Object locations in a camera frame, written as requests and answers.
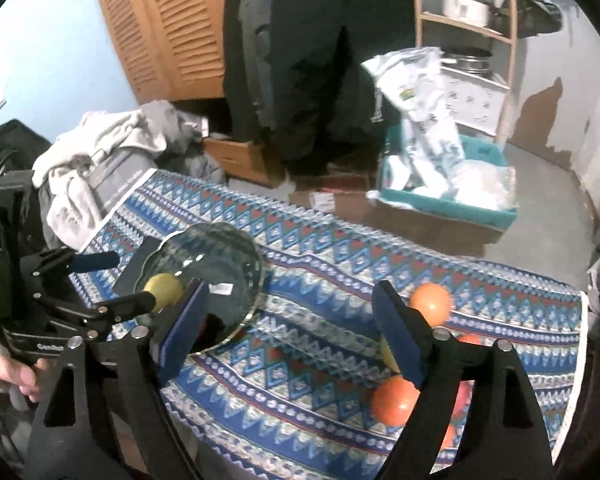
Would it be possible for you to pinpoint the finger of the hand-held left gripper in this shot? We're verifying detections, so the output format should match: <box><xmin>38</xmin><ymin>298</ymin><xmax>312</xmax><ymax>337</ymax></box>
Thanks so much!
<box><xmin>20</xmin><ymin>249</ymin><xmax>121</xmax><ymax>275</ymax></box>
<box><xmin>40</xmin><ymin>291</ymin><xmax>157</xmax><ymax>332</ymax></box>

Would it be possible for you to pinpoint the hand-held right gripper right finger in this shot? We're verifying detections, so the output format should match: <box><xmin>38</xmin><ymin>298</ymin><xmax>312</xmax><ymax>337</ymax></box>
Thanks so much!
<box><xmin>371</xmin><ymin>280</ymin><xmax>556</xmax><ymax>480</ymax></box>

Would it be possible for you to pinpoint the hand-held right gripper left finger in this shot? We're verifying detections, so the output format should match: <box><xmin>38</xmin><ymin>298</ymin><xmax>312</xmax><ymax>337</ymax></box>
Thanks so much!
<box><xmin>25</xmin><ymin>279</ymin><xmax>211</xmax><ymax>480</ymax></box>

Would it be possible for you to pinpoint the yellow-green apple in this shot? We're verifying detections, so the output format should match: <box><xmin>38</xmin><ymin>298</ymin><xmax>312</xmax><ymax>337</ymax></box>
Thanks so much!
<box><xmin>380</xmin><ymin>339</ymin><xmax>403</xmax><ymax>376</ymax></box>
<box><xmin>144</xmin><ymin>273</ymin><xmax>184</xmax><ymax>313</ymax></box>

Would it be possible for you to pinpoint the dark glass plate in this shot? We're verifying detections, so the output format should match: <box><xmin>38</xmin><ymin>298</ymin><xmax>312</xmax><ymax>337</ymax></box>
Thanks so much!
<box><xmin>142</xmin><ymin>222</ymin><xmax>267</xmax><ymax>356</ymax></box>

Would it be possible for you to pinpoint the person's left hand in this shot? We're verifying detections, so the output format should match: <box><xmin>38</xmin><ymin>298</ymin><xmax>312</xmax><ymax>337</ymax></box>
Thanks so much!
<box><xmin>0</xmin><ymin>349</ymin><xmax>45</xmax><ymax>405</ymax></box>

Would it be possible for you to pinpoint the black rectangular slab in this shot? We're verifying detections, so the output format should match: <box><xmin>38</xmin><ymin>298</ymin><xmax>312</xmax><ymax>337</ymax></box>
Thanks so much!
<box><xmin>114</xmin><ymin>239</ymin><xmax>166</xmax><ymax>294</ymax></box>

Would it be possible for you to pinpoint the grey bag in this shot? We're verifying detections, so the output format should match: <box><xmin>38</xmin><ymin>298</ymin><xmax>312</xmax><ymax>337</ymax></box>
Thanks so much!
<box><xmin>40</xmin><ymin>147</ymin><xmax>153</xmax><ymax>221</ymax></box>

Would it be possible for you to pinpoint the blue patterned tablecloth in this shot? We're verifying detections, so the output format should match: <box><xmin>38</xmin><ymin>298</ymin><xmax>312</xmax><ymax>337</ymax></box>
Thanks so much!
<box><xmin>77</xmin><ymin>169</ymin><xmax>588</xmax><ymax>480</ymax></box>

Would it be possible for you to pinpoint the large brown cardboard box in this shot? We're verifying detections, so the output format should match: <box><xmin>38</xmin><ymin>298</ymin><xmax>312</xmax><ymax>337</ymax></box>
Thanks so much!
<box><xmin>369</xmin><ymin>195</ymin><xmax>511</xmax><ymax>257</ymax></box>

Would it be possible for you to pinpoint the black bag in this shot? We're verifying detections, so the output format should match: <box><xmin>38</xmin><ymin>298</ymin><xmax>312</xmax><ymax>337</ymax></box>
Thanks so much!
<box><xmin>0</xmin><ymin>119</ymin><xmax>52</xmax><ymax>196</ymax></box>

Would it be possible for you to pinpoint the grey sweatshirt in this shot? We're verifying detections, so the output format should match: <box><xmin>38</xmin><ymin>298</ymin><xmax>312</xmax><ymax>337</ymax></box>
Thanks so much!
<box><xmin>32</xmin><ymin>100</ymin><xmax>203</xmax><ymax>251</ymax></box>

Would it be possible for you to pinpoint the dark grey cloth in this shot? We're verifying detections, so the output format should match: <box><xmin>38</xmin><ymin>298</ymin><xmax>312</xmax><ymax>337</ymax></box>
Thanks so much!
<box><xmin>167</xmin><ymin>147</ymin><xmax>227</xmax><ymax>184</ymax></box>

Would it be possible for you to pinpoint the red label cardboard box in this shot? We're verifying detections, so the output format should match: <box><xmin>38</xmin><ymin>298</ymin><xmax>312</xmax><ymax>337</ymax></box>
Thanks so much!
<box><xmin>289</xmin><ymin>187</ymin><xmax>381</xmax><ymax>231</ymax></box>

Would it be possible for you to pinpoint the clear plastic bag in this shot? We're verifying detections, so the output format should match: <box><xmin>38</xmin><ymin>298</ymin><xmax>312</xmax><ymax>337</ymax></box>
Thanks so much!
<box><xmin>450</xmin><ymin>160</ymin><xmax>518</xmax><ymax>211</ymax></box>

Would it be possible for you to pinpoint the plain brown cardboard box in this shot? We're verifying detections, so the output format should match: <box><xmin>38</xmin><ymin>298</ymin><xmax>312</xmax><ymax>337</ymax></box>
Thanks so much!
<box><xmin>202</xmin><ymin>137</ymin><xmax>287</xmax><ymax>187</ymax></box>

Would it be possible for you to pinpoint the teal plastic bin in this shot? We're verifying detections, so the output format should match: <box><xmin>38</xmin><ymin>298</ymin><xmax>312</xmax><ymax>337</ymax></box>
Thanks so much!
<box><xmin>377</xmin><ymin>125</ymin><xmax>518</xmax><ymax>232</ymax></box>

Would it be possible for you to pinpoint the white printed plastic bag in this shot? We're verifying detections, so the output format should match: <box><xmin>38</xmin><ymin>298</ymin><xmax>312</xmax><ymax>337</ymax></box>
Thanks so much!
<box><xmin>361</xmin><ymin>46</ymin><xmax>465</xmax><ymax>196</ymax></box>

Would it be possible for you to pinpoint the white patterned storage box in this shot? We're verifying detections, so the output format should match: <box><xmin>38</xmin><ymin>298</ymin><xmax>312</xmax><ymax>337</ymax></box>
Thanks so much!
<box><xmin>440</xmin><ymin>67</ymin><xmax>511</xmax><ymax>136</ymax></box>

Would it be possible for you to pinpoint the wooden louvered wardrobe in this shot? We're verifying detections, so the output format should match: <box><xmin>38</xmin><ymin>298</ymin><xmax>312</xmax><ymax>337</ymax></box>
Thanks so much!
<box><xmin>90</xmin><ymin>0</ymin><xmax>231</xmax><ymax>103</ymax></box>

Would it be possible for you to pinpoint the black hanging coat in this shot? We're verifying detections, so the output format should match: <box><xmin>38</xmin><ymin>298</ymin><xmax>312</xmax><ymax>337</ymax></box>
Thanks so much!
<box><xmin>222</xmin><ymin>0</ymin><xmax>261</xmax><ymax>136</ymax></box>
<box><xmin>260</xmin><ymin>0</ymin><xmax>416</xmax><ymax>177</ymax></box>

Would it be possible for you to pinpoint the grey hanging jacket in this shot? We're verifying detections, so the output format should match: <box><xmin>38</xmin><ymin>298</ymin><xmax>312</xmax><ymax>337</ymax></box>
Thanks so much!
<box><xmin>240</xmin><ymin>0</ymin><xmax>273</xmax><ymax>126</ymax></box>

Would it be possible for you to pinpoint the metal pot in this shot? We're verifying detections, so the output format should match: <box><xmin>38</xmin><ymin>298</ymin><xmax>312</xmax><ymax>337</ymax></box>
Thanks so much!
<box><xmin>442</xmin><ymin>49</ymin><xmax>493</xmax><ymax>79</ymax></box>
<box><xmin>441</xmin><ymin>0</ymin><xmax>494</xmax><ymax>26</ymax></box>

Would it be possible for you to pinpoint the wooden shelf rack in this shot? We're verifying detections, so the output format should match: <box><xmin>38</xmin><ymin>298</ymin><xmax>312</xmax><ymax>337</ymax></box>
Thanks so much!
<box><xmin>414</xmin><ymin>0</ymin><xmax>520</xmax><ymax>146</ymax></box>

